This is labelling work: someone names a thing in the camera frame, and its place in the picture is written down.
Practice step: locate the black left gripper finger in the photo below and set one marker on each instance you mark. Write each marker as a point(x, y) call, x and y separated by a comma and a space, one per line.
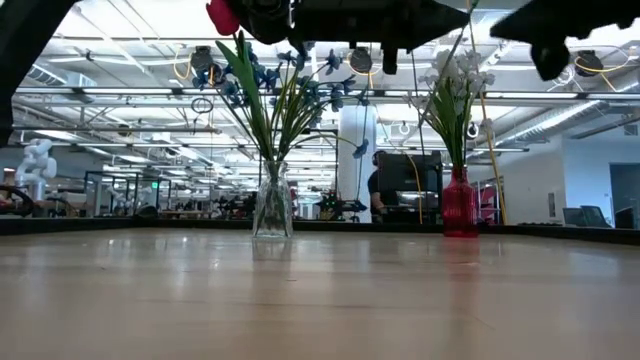
point(405, 12)
point(390, 40)

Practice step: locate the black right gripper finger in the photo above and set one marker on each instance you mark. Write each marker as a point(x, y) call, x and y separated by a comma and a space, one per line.
point(550, 15)
point(550, 50)

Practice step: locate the blue artificial flower bunch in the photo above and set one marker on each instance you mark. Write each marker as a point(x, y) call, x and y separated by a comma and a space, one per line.
point(201, 79)
point(334, 61)

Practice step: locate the white fabric tulip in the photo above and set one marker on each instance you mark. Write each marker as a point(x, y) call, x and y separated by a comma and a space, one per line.
point(442, 60)

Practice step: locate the red fabric tulip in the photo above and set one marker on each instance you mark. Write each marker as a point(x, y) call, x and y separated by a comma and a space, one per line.
point(222, 17)

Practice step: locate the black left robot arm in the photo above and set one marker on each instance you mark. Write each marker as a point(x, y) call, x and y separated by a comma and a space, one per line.
point(20, 60)

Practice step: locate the red glass vase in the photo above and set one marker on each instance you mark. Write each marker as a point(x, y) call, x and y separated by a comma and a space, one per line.
point(460, 210)

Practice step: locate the clear glass vase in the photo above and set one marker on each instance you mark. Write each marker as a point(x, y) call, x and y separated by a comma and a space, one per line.
point(272, 210)

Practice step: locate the black monitor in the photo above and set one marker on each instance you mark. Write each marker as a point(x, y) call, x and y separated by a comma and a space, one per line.
point(405, 172)

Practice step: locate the white building column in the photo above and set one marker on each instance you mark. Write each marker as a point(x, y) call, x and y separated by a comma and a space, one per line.
point(350, 175)

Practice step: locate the person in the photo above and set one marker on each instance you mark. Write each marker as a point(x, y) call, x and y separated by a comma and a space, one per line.
point(374, 187)

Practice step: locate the dark door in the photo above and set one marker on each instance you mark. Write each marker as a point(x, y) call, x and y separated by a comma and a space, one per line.
point(625, 185)

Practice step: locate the red metal shelf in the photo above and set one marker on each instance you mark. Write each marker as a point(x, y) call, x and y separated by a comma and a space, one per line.
point(489, 202)

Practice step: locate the grey office chair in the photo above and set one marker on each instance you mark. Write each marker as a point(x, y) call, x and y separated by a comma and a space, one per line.
point(597, 216)
point(572, 217)

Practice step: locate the white robot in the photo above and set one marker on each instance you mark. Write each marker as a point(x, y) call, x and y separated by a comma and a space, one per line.
point(37, 165)

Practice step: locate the black camera rig frame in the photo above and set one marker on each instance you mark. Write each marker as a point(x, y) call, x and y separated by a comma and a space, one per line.
point(330, 131)

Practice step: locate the black overhead light rail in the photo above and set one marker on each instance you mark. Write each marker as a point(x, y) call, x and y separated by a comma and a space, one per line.
point(150, 92)

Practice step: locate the black metal rack frame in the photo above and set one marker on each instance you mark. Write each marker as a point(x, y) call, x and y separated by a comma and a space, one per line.
point(110, 173)

